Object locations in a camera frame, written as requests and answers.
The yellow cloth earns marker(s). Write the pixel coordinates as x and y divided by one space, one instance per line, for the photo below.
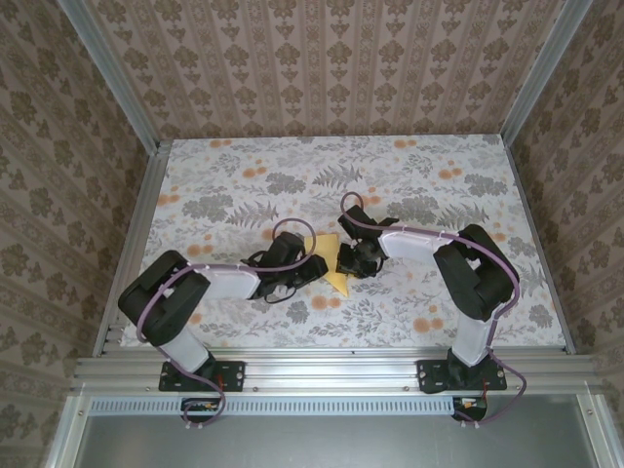
326 244

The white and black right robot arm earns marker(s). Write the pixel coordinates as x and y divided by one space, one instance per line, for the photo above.
409 245

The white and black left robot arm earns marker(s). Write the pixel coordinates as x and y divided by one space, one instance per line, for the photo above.
231 282

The grey sheet metal panel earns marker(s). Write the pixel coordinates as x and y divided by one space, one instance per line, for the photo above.
341 443

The floral patterned table mat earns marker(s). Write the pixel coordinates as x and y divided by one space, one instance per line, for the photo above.
341 166

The aluminium cross rail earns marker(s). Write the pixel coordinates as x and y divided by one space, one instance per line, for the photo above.
331 373

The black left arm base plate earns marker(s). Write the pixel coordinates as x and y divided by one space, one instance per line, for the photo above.
234 375

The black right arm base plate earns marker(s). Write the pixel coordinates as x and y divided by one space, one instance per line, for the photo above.
429 373

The aluminium table side rail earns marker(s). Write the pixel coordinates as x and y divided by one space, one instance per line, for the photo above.
536 234
141 219

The aluminium corner post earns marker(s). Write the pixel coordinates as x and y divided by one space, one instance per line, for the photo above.
541 73
112 73

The aluminium lower frame rail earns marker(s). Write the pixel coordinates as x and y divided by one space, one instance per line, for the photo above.
68 429
592 429

